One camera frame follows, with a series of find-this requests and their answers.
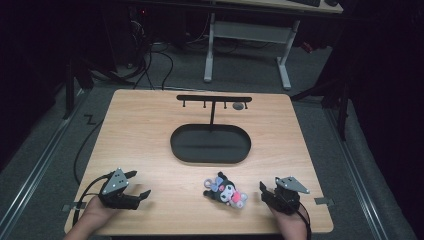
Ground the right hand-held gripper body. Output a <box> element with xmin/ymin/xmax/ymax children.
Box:
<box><xmin>261</xmin><ymin>176</ymin><xmax>311</xmax><ymax>216</ymax></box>

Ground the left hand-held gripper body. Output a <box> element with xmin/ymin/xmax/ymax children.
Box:
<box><xmin>98</xmin><ymin>167</ymin><xmax>141</xmax><ymax>211</ymax></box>

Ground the black plush doll keychain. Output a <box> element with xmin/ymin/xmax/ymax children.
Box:
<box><xmin>202</xmin><ymin>171</ymin><xmax>250</xmax><ymax>210</ymax></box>

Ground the black hook rack with tray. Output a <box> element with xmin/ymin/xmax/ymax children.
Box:
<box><xmin>169</xmin><ymin>94</ymin><xmax>253</xmax><ymax>165</ymax></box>

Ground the person's right hand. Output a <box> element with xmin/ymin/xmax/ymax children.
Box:
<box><xmin>268</xmin><ymin>206</ymin><xmax>308</xmax><ymax>235</ymax></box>

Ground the person's left hand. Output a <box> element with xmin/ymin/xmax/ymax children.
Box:
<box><xmin>77</xmin><ymin>195</ymin><xmax>122</xmax><ymax>232</ymax></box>

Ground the grey tape piece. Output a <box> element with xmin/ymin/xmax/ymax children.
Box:
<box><xmin>314</xmin><ymin>196</ymin><xmax>335</xmax><ymax>206</ymax></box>
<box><xmin>61</xmin><ymin>201</ymin><xmax>87</xmax><ymax>213</ymax></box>

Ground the black metal stand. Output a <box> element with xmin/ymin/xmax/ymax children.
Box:
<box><xmin>61</xmin><ymin>58</ymin><xmax>96</xmax><ymax>121</ymax></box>
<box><xmin>289</xmin><ymin>78</ymin><xmax>352</xmax><ymax>142</ymax></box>

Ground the black computer tower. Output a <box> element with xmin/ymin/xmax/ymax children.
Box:
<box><xmin>127</xmin><ymin>5</ymin><xmax>152</xmax><ymax>68</ymax></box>

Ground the small red object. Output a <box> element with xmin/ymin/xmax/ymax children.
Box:
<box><xmin>300</xmin><ymin>41</ymin><xmax>315</xmax><ymax>55</ymax></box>

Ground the black keyboard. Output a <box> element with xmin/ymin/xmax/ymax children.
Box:
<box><xmin>288</xmin><ymin>0</ymin><xmax>322</xmax><ymax>8</ymax></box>

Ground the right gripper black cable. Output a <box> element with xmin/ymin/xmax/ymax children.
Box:
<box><xmin>295</xmin><ymin>200</ymin><xmax>313</xmax><ymax>240</ymax></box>

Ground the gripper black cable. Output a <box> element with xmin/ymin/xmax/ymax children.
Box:
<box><xmin>295</xmin><ymin>200</ymin><xmax>313</xmax><ymax>240</ymax></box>
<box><xmin>72</xmin><ymin>172</ymin><xmax>114</xmax><ymax>228</ymax></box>

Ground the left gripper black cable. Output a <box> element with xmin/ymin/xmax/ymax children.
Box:
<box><xmin>72</xmin><ymin>172</ymin><xmax>114</xmax><ymax>228</ymax></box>

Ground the black floor cable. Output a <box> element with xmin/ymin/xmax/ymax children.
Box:
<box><xmin>73</xmin><ymin>119</ymin><xmax>105</xmax><ymax>186</ymax></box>

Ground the metal floor rail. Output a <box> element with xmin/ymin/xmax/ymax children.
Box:
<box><xmin>0</xmin><ymin>92</ymin><xmax>86</xmax><ymax>236</ymax></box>
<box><xmin>323</xmin><ymin>105</ymin><xmax>390</xmax><ymax>240</ymax></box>

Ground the bundle of black cables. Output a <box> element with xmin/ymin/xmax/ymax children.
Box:
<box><xmin>123</xmin><ymin>41</ymin><xmax>175</xmax><ymax>92</ymax></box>

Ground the white frame desk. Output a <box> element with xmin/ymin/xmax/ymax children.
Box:
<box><xmin>202</xmin><ymin>0</ymin><xmax>345</xmax><ymax>92</ymax></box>

